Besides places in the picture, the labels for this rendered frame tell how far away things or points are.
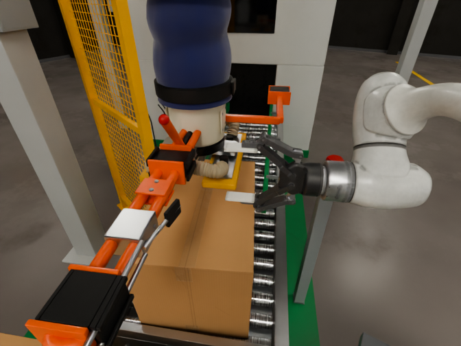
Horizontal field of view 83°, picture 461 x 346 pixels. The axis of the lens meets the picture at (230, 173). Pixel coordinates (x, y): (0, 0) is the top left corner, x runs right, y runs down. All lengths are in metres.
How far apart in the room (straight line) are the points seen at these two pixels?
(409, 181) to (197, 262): 0.57
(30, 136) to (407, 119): 1.65
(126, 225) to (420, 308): 1.94
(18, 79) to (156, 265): 1.12
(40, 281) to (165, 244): 1.52
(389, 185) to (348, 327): 1.39
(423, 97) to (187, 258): 0.68
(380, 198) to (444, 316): 1.66
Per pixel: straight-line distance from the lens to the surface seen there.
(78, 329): 0.38
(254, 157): 2.08
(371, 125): 0.61
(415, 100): 0.59
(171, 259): 0.84
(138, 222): 0.48
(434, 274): 2.40
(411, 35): 3.53
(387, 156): 0.61
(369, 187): 0.59
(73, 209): 1.95
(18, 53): 1.63
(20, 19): 1.61
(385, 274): 2.22
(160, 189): 0.54
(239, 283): 0.84
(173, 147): 0.66
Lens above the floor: 1.60
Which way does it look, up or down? 34 degrees down
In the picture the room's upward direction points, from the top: straight up
